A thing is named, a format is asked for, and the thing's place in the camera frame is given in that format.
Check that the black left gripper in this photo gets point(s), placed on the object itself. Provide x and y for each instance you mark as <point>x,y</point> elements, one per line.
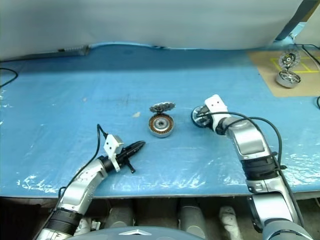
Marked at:
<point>123,157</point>

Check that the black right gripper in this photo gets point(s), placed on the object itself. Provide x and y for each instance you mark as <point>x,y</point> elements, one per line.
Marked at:
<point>207,121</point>

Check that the black silver spoked rotor cap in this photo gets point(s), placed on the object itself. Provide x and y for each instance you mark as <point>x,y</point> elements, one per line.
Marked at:
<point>195,116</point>

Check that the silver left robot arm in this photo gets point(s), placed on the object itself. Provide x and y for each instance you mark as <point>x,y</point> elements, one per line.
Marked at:
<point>80,185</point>

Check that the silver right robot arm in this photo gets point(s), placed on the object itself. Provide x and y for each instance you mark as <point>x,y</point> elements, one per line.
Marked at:
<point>250,142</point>

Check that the motor stator with copper windings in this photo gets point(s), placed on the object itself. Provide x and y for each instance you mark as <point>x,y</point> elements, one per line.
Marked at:
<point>161,123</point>

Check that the assembled silver motor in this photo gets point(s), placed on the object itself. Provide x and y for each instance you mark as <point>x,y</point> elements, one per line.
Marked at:
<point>287,80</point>

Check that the small tan scrap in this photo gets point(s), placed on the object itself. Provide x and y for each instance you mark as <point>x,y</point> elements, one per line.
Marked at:
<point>136,115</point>

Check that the toothed silver gear plate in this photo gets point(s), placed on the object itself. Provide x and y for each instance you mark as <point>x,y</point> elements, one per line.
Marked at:
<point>162,108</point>

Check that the grey rounded cylinder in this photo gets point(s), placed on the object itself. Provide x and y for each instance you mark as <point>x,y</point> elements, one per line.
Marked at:
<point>192,217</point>
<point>122,215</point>

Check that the brown cardboard sheet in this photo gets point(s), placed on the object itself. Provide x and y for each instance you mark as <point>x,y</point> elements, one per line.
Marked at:
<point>265,75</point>

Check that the grey robot torso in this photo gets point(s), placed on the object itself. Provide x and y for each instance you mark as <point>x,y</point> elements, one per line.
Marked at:
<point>135,236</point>

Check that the blue plastic table cover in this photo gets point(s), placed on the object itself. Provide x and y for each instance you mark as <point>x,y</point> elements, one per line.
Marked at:
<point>50,112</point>

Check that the white scuffed rounded object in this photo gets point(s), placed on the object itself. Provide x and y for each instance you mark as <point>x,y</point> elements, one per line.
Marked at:
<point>230,222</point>
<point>81,226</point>

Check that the white backdrop sheet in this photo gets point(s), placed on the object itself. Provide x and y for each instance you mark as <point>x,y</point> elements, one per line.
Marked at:
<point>150,20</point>

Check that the grey power strip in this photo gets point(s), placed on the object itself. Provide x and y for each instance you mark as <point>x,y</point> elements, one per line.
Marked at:
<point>75,49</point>

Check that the dark slanted pole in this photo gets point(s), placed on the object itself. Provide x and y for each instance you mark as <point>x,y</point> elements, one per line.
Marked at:
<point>290,25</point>

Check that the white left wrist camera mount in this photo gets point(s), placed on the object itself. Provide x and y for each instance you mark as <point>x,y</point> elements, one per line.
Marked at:
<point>112,145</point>

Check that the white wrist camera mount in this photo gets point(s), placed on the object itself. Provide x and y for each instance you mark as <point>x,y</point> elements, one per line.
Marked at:
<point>216,105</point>
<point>112,145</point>

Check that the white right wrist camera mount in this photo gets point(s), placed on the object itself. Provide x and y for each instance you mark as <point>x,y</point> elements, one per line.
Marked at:
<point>216,105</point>

